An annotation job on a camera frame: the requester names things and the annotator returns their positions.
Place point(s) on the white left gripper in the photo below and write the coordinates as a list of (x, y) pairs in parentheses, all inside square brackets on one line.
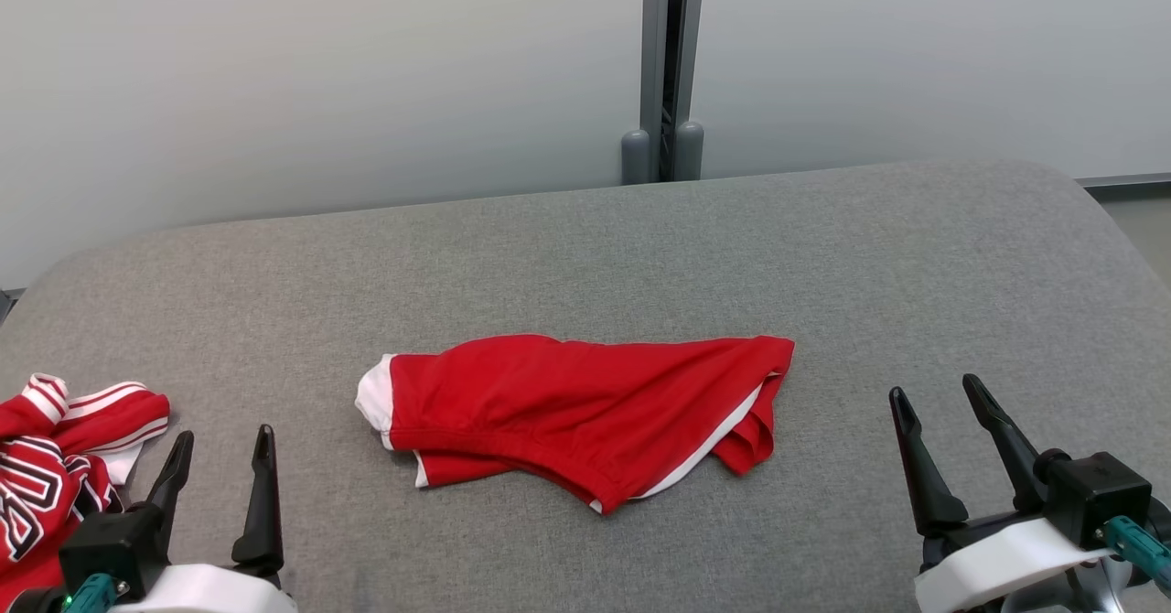
[(206, 590)]

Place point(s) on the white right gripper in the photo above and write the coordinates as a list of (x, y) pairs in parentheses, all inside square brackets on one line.
[(997, 563)]

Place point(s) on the red Bulls jersey white sleeves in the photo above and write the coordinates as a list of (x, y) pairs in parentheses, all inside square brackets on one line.
[(46, 476)]

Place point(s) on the red shorts white trim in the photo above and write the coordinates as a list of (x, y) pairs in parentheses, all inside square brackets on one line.
[(567, 403)]

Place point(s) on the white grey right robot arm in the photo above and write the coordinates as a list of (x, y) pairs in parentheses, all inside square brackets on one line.
[(1098, 590)]

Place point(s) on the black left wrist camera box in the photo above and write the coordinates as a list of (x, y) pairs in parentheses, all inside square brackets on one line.
[(110, 544)]

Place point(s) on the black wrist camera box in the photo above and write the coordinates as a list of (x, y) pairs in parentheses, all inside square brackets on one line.
[(110, 544), (1093, 494)]

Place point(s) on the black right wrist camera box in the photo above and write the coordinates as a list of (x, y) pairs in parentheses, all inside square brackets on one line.
[(1093, 494)]

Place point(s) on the grey baseboard rail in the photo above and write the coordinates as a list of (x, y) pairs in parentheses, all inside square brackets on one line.
[(1125, 181)]

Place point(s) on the grey metal partition post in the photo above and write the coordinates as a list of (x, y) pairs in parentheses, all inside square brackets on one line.
[(651, 64)]

